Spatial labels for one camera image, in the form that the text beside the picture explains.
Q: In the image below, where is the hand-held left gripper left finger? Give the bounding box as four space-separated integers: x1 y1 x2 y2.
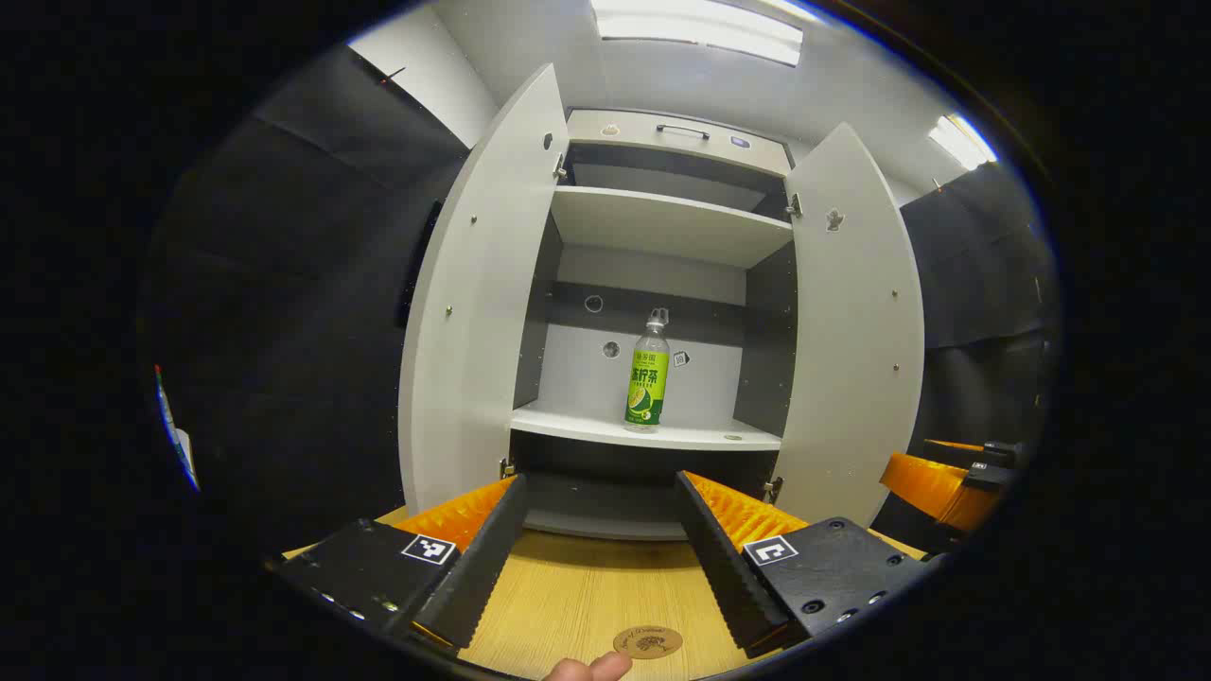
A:
270 473 529 652

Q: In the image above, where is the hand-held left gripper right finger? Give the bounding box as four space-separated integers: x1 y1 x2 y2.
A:
674 470 938 660

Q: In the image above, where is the round wooden coaster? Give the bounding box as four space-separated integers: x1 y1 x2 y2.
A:
613 625 684 660

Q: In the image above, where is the grey cabinet door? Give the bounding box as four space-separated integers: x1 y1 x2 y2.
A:
771 121 926 526
397 63 570 516

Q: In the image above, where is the green label bottle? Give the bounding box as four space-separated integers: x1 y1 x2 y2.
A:
623 307 672 434

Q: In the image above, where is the white cabinet shelf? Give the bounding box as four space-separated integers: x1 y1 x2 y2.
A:
511 402 782 452
551 185 794 270

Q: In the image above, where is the grey cabinet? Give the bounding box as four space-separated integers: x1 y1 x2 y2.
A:
397 61 926 542

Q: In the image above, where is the grey cabinet drawer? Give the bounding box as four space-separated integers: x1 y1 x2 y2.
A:
568 109 794 178

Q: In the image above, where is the black backdrop cloth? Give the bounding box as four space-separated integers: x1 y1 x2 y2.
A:
142 43 471 554
899 161 1058 455

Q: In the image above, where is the small ceiling light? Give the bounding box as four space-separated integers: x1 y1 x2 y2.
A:
927 113 999 171

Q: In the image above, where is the large ceiling light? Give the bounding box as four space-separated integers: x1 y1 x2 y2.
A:
591 0 805 67

